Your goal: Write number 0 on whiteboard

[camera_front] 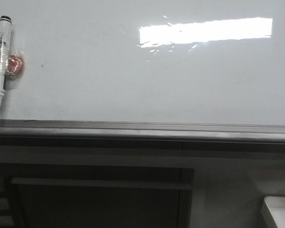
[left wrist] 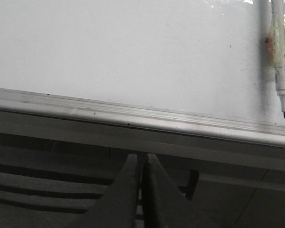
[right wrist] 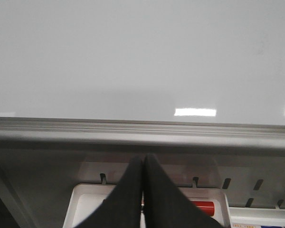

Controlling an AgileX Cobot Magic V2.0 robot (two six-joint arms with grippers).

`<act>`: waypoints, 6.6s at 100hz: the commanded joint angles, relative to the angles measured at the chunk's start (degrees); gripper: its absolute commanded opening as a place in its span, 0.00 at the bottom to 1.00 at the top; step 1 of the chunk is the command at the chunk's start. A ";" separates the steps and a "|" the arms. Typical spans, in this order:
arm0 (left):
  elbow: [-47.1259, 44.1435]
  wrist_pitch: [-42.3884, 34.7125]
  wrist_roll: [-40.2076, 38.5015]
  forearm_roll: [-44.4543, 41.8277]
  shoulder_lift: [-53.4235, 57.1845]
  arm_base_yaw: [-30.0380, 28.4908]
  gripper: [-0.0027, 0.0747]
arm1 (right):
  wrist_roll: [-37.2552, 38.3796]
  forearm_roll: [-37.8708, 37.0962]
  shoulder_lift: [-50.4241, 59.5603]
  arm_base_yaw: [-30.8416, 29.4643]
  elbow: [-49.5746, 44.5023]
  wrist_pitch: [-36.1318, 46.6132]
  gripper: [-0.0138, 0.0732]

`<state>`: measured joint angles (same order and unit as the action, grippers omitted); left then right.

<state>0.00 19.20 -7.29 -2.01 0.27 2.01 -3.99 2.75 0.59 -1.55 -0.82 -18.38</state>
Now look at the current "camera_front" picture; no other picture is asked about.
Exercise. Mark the red round magnet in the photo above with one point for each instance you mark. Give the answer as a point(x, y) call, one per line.
point(15, 65)

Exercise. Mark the white black whiteboard marker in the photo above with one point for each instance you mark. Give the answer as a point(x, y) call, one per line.
point(5, 38)

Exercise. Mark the white whiteboard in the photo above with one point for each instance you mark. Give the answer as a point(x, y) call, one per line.
point(173, 61)

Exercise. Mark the grey whiteboard marker tray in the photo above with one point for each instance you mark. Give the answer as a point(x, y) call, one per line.
point(187, 136)

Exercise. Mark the dark cabinet with bar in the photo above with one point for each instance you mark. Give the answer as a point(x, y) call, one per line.
point(101, 197)

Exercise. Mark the white box with red button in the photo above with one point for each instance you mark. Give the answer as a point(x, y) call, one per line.
point(273, 211)

